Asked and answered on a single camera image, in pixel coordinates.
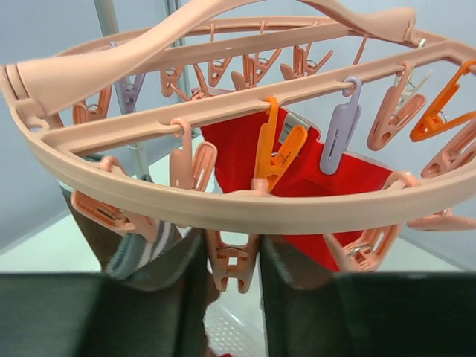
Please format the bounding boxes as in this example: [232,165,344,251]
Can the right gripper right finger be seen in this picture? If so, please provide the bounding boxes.
[260,236,475,356]

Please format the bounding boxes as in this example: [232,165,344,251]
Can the brown striped sock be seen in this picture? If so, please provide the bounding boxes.
[59,182,158,272]
[105,222,202,292]

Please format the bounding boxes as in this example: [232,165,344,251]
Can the metal drying rack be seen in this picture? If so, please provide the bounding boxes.
[79,1,196,179]

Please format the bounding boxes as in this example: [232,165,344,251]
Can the white perforated basket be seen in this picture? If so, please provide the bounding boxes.
[204,295,266,357]

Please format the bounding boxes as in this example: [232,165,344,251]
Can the red sock white letters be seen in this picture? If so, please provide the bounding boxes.
[201,108,399,271]

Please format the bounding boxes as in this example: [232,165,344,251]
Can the pink round clip hanger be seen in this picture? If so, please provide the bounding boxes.
[1,1,475,293]

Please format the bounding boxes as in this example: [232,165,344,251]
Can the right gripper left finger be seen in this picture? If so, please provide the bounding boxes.
[1,228,208,356]

